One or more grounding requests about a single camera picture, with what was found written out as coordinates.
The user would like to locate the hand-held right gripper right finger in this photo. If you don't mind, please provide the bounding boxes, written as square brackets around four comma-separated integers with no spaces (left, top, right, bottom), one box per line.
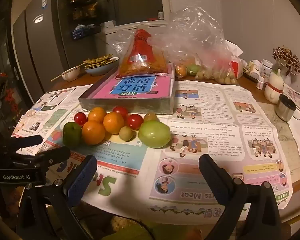
[199,154,292,240]

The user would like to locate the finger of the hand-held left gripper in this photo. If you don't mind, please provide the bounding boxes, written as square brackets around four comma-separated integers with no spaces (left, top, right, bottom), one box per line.
[4,135,43,153]
[34,146,71,172]

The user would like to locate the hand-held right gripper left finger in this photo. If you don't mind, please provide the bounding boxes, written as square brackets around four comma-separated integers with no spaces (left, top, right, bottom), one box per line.
[16,154,98,240]

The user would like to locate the small green jujube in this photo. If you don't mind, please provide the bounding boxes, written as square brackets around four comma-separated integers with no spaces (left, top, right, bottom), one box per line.
[63,122,82,147]

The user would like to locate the red cherry tomato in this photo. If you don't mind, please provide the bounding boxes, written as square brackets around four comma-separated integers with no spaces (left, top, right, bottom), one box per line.
[74,112,88,127]
[126,114,143,130]
[112,106,128,120]

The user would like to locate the small yellow-green fruit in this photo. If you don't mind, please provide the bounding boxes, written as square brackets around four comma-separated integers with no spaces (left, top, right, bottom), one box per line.
[143,112,158,123]
[119,126,136,142]

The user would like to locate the large green jujube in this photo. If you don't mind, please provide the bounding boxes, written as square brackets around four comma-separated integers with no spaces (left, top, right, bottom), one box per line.
[138,120,171,148]

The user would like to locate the pile of small yellowish fruits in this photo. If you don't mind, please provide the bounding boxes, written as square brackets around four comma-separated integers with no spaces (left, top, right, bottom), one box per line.
[196,69,238,85]

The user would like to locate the newspaper sheet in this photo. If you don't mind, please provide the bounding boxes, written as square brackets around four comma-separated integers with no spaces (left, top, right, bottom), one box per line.
[11,80,293,227]

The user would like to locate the wooden chopsticks pair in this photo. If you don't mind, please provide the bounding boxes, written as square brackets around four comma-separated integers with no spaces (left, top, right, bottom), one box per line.
[51,61,88,82]

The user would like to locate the pink book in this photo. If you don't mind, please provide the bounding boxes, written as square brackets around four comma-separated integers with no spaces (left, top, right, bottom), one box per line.
[92,74,173,99]

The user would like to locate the small white bowl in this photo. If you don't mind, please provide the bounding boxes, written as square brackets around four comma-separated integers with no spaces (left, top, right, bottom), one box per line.
[61,67,80,82]

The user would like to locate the light blue enamel bowl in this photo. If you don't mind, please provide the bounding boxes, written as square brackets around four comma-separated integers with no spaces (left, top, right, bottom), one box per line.
[84,57,120,77]

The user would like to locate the steel cup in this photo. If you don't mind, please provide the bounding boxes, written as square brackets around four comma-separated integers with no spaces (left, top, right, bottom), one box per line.
[276,94,297,122]

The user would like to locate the grey refrigerator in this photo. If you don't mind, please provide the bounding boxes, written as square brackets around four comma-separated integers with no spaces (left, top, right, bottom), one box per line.
[11,0,73,93]

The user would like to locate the stack of scallion pancakes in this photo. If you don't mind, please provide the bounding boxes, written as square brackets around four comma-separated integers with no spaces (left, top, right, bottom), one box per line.
[84,54,119,68]

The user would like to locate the bagged green jujube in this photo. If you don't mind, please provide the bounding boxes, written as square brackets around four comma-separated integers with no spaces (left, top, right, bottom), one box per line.
[187,64,202,76]

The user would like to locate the white gourd-shaped jar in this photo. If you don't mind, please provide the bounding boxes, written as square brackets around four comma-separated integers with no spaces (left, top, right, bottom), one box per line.
[264,69,285,104]

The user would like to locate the bagged orange mandarin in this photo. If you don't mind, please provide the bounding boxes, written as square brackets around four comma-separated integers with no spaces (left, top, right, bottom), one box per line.
[175,64,188,78]

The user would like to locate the red and white tissue box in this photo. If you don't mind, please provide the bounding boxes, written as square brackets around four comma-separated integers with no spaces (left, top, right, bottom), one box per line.
[226,40,248,79]

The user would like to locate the white medicine bottle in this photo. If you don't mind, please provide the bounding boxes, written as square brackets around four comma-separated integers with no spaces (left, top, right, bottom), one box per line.
[261,59,273,77]
[249,60,262,78]

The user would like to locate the white cabinet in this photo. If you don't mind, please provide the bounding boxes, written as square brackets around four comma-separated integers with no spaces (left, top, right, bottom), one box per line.
[94,20,140,63]

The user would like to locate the blue box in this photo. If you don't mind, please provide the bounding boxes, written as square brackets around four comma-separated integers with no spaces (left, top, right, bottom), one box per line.
[71,24,100,40]

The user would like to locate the red label snack bag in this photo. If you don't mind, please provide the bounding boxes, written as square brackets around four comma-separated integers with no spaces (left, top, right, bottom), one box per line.
[118,25,174,78]

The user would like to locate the clear plastic bag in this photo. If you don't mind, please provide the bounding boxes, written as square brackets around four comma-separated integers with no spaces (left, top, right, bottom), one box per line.
[147,6,243,85]

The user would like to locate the dark shelf rack with jars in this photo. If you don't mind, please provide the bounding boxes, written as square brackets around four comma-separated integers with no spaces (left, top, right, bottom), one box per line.
[70,0,100,40]

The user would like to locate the window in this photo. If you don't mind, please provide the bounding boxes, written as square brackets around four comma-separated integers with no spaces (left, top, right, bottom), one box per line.
[112,0,170,27]

